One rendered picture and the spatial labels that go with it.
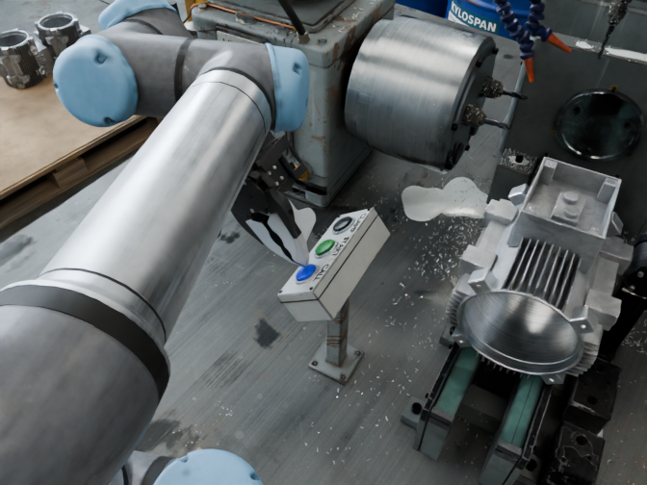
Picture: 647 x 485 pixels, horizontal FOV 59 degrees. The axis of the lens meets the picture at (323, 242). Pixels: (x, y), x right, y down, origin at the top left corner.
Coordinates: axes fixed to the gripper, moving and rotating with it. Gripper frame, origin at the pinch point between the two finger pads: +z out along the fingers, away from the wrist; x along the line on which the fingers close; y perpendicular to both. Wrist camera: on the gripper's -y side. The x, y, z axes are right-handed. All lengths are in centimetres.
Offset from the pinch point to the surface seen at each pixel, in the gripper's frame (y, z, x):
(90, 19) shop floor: 182, -75, 272
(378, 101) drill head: 37.6, -4.1, 5.2
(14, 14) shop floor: 164, -103, 307
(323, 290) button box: -2.0, 3.4, -3.5
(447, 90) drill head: 39.9, -0.7, -5.8
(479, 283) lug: 8.0, 13.0, -16.9
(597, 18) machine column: 71, 7, -20
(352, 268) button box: 3.9, 5.2, -3.5
